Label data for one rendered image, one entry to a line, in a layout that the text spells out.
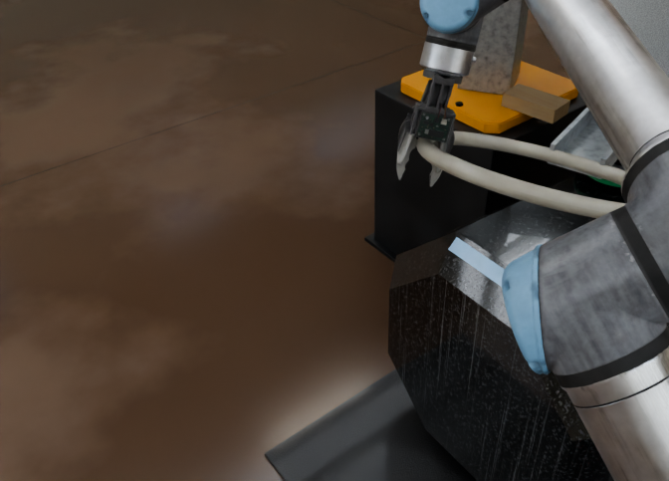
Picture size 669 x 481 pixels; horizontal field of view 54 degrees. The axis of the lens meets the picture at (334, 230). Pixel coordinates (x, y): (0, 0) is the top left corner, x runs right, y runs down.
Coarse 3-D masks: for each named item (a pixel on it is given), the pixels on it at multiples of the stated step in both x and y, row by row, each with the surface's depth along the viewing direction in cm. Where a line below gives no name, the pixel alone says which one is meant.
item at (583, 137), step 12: (576, 120) 152; (588, 120) 160; (564, 132) 148; (576, 132) 154; (588, 132) 157; (600, 132) 156; (552, 144) 144; (564, 144) 149; (576, 144) 152; (588, 144) 152; (600, 144) 152; (588, 156) 147; (600, 156) 147; (612, 156) 142
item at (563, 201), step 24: (432, 144) 119; (456, 144) 141; (480, 144) 143; (504, 144) 145; (528, 144) 145; (456, 168) 110; (480, 168) 107; (576, 168) 142; (600, 168) 139; (504, 192) 105; (528, 192) 103; (552, 192) 102
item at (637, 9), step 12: (612, 0) 155; (624, 0) 153; (636, 0) 152; (648, 0) 150; (660, 0) 149; (624, 12) 155; (636, 12) 153; (648, 12) 152; (660, 12) 150; (636, 24) 154; (648, 24) 153; (660, 24) 151; (648, 36) 154; (660, 36) 153; (648, 48) 156; (660, 48) 154; (660, 60) 155
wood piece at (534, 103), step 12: (504, 96) 226; (516, 96) 224; (528, 96) 224; (540, 96) 223; (552, 96) 223; (516, 108) 225; (528, 108) 222; (540, 108) 218; (552, 108) 216; (564, 108) 220; (552, 120) 217
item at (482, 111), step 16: (528, 64) 257; (416, 80) 248; (528, 80) 245; (544, 80) 245; (560, 80) 244; (416, 96) 243; (464, 96) 236; (480, 96) 236; (496, 96) 236; (560, 96) 235; (576, 96) 241; (464, 112) 227; (480, 112) 226; (496, 112) 226; (512, 112) 226; (480, 128) 223; (496, 128) 221
